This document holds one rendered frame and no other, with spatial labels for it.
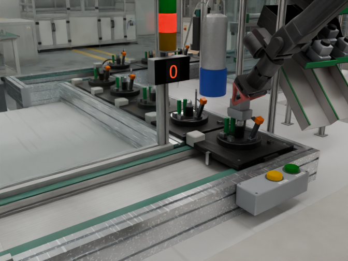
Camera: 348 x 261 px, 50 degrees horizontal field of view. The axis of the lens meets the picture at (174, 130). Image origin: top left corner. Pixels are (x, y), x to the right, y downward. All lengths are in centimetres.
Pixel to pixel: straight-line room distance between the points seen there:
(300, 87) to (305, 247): 62
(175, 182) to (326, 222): 41
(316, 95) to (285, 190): 49
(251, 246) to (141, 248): 26
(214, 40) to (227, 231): 129
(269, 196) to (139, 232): 34
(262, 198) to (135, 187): 34
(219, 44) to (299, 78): 75
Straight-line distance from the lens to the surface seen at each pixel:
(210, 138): 121
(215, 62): 207
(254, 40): 106
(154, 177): 107
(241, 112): 113
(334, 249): 97
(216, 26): 204
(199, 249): 90
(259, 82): 107
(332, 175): 131
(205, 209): 92
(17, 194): 101
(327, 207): 112
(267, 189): 95
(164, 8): 105
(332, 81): 153
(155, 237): 86
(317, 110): 137
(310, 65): 125
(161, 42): 106
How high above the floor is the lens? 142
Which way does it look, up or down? 21 degrees down
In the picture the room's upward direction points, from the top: straight up
